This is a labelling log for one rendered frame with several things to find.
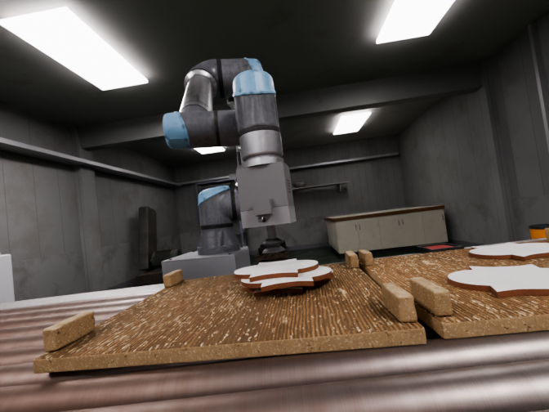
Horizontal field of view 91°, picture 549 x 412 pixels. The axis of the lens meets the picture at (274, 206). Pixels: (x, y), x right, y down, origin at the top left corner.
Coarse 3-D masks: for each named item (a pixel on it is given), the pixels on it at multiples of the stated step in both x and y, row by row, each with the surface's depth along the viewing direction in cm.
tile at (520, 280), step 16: (464, 272) 38; (480, 272) 37; (496, 272) 36; (512, 272) 36; (528, 272) 35; (544, 272) 34; (464, 288) 34; (480, 288) 33; (496, 288) 31; (512, 288) 30; (528, 288) 30; (544, 288) 29
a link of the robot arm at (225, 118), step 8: (224, 112) 55; (232, 112) 55; (224, 120) 54; (232, 120) 54; (224, 128) 54; (232, 128) 54; (224, 136) 55; (232, 136) 55; (224, 144) 57; (232, 144) 57
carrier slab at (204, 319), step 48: (192, 288) 54; (240, 288) 49; (336, 288) 41; (96, 336) 34; (144, 336) 32; (192, 336) 30; (240, 336) 28; (288, 336) 27; (336, 336) 26; (384, 336) 26
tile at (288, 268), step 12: (264, 264) 51; (276, 264) 49; (288, 264) 48; (300, 264) 47; (312, 264) 45; (240, 276) 45; (252, 276) 42; (264, 276) 42; (276, 276) 42; (288, 276) 42
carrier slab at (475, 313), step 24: (360, 264) 57; (384, 264) 53; (408, 264) 51; (432, 264) 49; (456, 264) 46; (480, 264) 45; (504, 264) 43; (528, 264) 41; (408, 288) 37; (456, 288) 35; (456, 312) 28; (480, 312) 27; (504, 312) 26; (528, 312) 26; (456, 336) 25
